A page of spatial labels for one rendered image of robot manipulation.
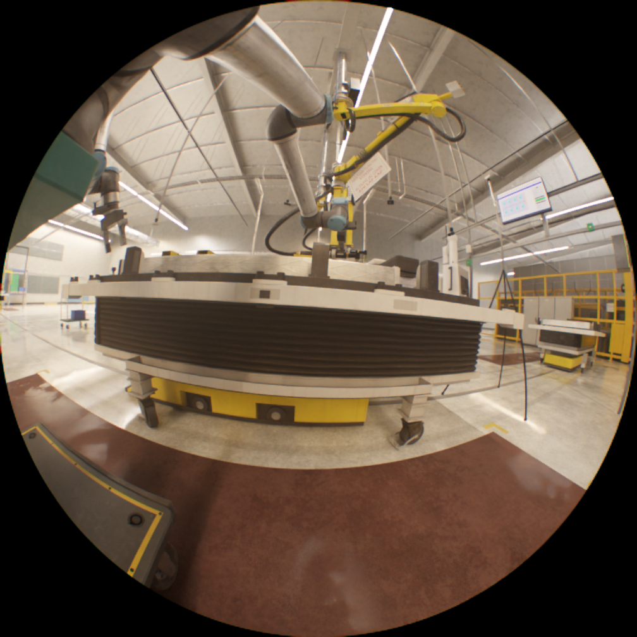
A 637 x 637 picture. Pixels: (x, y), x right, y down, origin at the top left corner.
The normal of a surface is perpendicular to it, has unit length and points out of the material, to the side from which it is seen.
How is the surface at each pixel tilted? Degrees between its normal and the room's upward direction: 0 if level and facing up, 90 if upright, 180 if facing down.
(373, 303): 90
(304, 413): 90
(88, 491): 0
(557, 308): 90
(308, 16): 176
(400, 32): 176
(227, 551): 0
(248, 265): 90
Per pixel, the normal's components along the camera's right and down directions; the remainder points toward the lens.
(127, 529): 0.07, -1.00
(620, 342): -0.99, -0.07
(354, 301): 0.08, 0.05
